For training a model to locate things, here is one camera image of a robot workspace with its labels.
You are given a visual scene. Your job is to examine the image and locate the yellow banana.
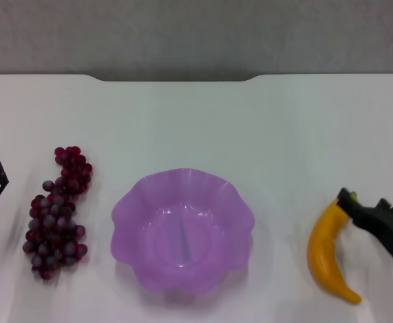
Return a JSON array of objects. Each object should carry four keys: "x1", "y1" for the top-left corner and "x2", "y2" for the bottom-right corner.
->
[{"x1": 306, "y1": 199, "x2": 363, "y2": 306}]

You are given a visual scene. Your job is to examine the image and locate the grey felt partition panel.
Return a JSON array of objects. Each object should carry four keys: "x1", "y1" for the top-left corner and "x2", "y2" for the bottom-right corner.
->
[{"x1": 0, "y1": 0, "x2": 393, "y2": 82}]

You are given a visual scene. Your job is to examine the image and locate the purple translucent scalloped bowl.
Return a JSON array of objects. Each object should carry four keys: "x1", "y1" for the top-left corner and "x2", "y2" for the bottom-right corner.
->
[{"x1": 110, "y1": 167, "x2": 256, "y2": 293}]

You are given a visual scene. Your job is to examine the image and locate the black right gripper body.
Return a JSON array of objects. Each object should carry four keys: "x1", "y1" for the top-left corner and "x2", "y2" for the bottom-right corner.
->
[{"x1": 353, "y1": 198, "x2": 393, "y2": 264}]

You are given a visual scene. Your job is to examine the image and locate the dark red grape bunch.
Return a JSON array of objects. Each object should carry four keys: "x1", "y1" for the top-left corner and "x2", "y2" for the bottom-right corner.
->
[{"x1": 22, "y1": 145, "x2": 94, "y2": 281}]

